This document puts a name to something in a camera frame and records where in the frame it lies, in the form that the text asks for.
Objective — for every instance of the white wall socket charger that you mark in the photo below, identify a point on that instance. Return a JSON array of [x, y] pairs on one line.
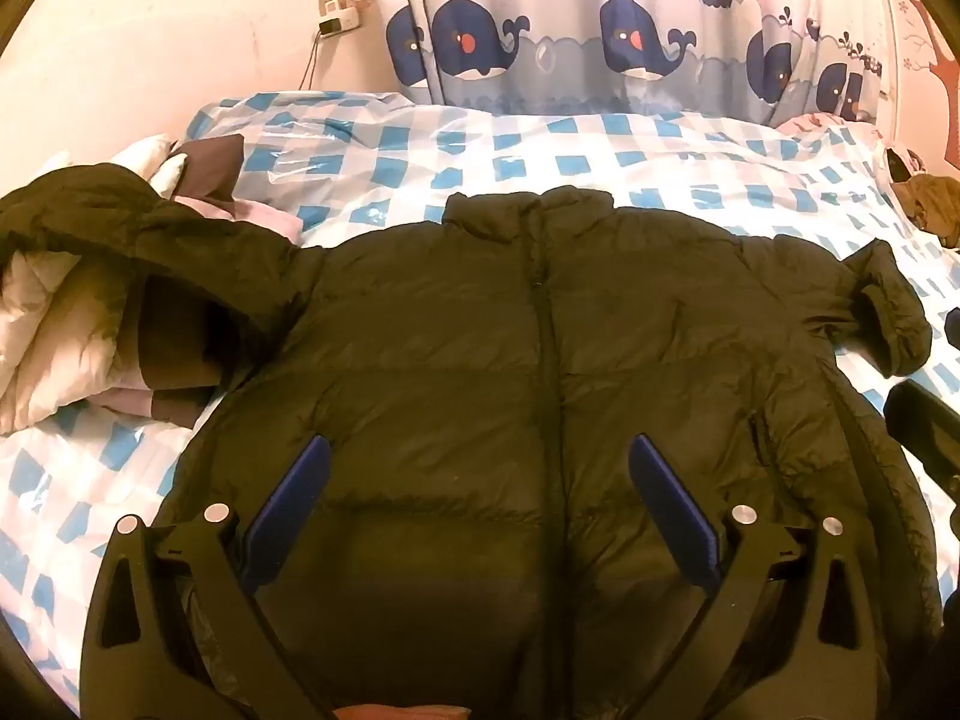
[[341, 19]]

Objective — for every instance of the brown tree wall sticker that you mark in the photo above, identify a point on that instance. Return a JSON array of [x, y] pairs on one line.
[[937, 52]]

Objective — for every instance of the blue white checked bed cover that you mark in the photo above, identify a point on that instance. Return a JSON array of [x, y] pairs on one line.
[[525, 157]]

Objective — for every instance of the cream and brown quilt pile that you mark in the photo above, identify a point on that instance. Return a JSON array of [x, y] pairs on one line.
[[52, 345]]

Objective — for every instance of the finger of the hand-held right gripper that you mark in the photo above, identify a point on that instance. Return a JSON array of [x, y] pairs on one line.
[[926, 420]]

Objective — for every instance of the whale print curtain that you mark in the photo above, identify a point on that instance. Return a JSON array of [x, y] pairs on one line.
[[570, 67]]

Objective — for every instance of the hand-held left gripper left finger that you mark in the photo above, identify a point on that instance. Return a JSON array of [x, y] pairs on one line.
[[289, 510]]

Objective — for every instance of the olive brown cloth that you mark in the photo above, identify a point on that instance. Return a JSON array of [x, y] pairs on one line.
[[934, 206]]

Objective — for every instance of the black puffer jacket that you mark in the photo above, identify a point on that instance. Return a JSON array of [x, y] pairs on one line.
[[450, 352]]

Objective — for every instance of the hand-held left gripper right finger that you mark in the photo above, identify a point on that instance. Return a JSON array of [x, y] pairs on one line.
[[675, 510]]

